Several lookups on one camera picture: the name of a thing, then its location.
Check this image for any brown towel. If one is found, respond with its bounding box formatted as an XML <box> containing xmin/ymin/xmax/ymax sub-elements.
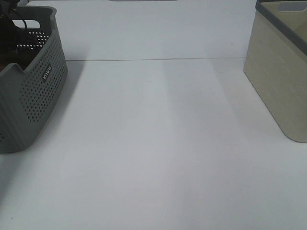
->
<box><xmin>0</xmin><ymin>49</ymin><xmax>39</xmax><ymax>71</ymax></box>

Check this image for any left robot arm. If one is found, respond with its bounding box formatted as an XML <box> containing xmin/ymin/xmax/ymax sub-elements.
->
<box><xmin>0</xmin><ymin>0</ymin><xmax>31</xmax><ymax>70</ymax></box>

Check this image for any grey perforated laundry basket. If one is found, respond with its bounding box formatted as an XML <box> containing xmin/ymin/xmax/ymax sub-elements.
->
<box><xmin>0</xmin><ymin>6</ymin><xmax>68</xmax><ymax>153</ymax></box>

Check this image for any beige storage bin grey rim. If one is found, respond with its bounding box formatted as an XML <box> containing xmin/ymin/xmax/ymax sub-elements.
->
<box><xmin>244</xmin><ymin>0</ymin><xmax>307</xmax><ymax>143</ymax></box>

